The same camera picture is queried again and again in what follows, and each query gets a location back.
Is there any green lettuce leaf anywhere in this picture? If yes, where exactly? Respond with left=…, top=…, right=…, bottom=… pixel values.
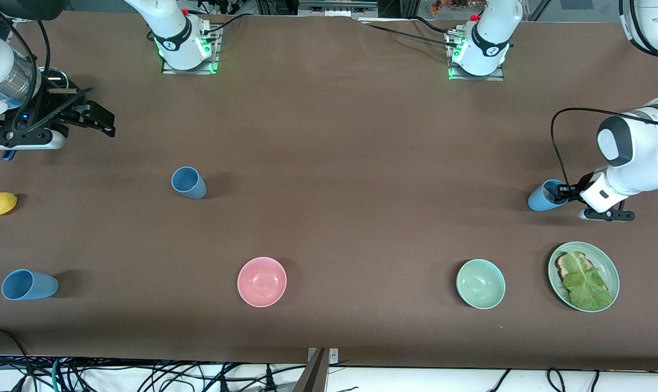
left=562, top=252, right=615, bottom=311

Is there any black base power cable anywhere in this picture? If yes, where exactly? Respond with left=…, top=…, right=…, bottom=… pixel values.
left=356, top=15, right=461, bottom=47
left=206, top=12, right=256, bottom=43

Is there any light green plate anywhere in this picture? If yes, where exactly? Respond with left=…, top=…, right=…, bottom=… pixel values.
left=548, top=241, right=620, bottom=313

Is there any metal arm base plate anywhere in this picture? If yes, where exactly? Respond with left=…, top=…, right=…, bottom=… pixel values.
left=447, top=30, right=505, bottom=82
left=161, top=24, right=222, bottom=75

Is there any brown bread slice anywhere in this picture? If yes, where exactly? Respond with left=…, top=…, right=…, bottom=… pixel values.
left=555, top=251, right=610, bottom=295

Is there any glass lid blue knob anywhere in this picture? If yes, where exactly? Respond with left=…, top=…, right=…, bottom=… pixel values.
left=38, top=66, right=69, bottom=92

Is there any dark blue saucepan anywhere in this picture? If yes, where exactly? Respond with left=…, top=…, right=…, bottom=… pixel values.
left=1, top=66, right=84, bottom=162

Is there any metal table edge bracket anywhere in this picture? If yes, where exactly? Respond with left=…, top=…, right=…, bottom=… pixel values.
left=307, top=347, right=339, bottom=364

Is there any light green bowl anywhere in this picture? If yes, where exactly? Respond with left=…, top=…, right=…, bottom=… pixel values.
left=456, top=258, right=507, bottom=310

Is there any blue cup with white filling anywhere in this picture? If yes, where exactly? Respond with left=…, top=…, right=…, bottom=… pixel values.
left=527, top=180, right=569, bottom=212

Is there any dark support beam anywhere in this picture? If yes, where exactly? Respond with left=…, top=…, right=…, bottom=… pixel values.
left=293, top=348, right=329, bottom=392

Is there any pink bowl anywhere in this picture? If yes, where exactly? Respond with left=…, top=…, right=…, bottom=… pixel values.
left=237, top=256, right=287, bottom=308

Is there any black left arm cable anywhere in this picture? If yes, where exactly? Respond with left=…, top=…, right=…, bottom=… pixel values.
left=550, top=107, right=658, bottom=188

